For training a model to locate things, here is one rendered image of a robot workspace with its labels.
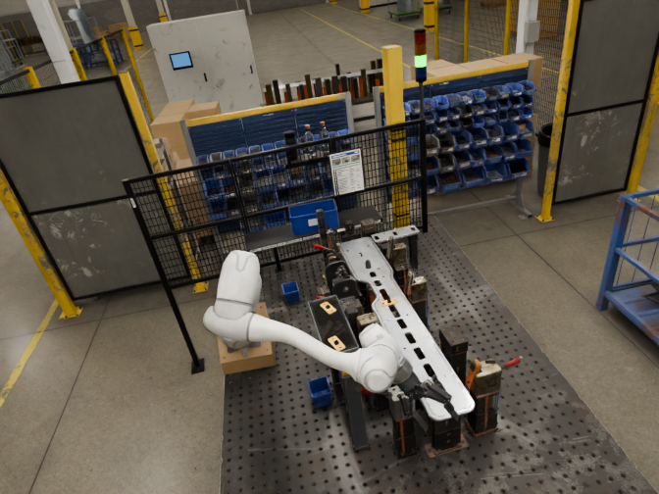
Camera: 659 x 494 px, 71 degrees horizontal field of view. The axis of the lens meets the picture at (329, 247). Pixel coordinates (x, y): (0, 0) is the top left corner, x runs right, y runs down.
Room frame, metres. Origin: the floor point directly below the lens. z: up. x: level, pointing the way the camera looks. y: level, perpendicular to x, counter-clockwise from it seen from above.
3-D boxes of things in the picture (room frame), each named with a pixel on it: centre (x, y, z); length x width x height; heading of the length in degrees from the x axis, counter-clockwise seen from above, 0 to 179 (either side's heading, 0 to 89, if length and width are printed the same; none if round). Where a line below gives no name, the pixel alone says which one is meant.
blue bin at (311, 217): (2.65, 0.07, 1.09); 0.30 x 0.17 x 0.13; 94
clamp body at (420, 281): (1.88, -0.42, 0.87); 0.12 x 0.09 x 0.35; 99
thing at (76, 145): (3.61, 1.88, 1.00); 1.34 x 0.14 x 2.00; 95
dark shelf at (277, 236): (2.65, 0.09, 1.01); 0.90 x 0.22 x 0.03; 99
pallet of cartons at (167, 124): (6.49, 1.62, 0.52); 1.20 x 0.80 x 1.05; 2
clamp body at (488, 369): (1.24, -0.53, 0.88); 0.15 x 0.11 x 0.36; 99
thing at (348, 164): (2.82, -0.19, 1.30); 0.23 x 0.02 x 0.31; 99
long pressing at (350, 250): (1.77, -0.26, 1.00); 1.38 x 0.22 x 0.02; 9
